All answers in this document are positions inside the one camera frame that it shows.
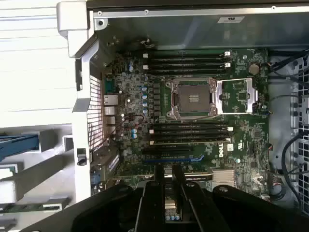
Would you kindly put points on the silver chipset heatsink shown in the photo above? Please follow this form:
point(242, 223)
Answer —
point(223, 178)

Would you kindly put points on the dark grey PC case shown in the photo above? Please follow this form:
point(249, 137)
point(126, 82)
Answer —
point(169, 31)

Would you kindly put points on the grey parts rack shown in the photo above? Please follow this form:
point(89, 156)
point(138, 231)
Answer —
point(48, 140)

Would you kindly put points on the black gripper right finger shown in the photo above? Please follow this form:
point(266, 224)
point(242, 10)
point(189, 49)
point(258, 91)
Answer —
point(200, 210)

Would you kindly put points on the round coin battery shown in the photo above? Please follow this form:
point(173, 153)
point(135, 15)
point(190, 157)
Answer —
point(254, 68)

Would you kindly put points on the blue expansion slot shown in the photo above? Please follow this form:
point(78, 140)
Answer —
point(169, 160)

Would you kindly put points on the green motherboard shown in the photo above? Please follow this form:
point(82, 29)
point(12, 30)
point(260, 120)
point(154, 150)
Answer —
point(246, 145)

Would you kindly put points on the metal disk bay cage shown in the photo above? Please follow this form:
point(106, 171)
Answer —
point(303, 108)

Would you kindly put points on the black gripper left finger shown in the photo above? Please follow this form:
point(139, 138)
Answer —
point(144, 207)

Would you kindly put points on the metal port block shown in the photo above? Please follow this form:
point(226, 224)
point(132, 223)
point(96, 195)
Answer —
point(110, 100)

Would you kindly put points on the CPU socket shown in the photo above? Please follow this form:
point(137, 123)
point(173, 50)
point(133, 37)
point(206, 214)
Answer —
point(193, 99)

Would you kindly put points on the RAM slot with white clips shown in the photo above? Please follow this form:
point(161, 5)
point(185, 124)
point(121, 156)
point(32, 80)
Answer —
point(188, 54)
point(188, 66)
point(151, 143)
point(190, 131)

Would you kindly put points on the black expansion slot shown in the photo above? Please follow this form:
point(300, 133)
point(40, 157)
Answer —
point(166, 151)

